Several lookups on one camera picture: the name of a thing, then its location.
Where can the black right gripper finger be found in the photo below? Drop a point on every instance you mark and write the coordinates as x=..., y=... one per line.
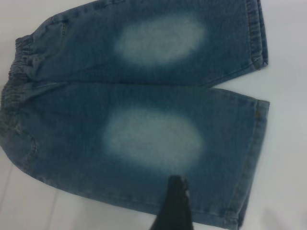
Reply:
x=175, y=210

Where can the blue denim children's pants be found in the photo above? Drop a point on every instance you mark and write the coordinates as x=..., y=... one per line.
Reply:
x=72, y=119

